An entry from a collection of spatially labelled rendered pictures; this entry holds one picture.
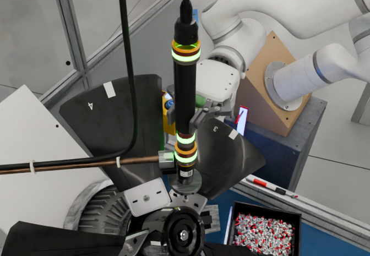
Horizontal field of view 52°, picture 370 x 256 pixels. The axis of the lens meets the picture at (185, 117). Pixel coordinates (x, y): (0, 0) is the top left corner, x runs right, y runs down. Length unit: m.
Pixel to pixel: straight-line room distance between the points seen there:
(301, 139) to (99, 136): 0.81
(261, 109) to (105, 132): 0.70
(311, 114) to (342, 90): 1.67
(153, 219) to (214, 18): 0.43
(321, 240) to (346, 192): 1.07
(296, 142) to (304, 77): 0.25
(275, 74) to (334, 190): 1.27
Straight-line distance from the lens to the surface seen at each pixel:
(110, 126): 0.82
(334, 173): 2.59
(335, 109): 3.00
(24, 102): 0.98
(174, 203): 0.91
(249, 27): 0.86
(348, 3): 0.75
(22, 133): 0.96
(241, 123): 1.15
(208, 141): 1.01
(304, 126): 1.47
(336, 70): 1.24
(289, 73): 1.34
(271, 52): 1.46
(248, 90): 1.35
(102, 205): 0.95
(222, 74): 0.76
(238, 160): 1.00
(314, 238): 1.50
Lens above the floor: 1.96
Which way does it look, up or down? 46 degrees down
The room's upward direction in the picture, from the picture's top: straight up
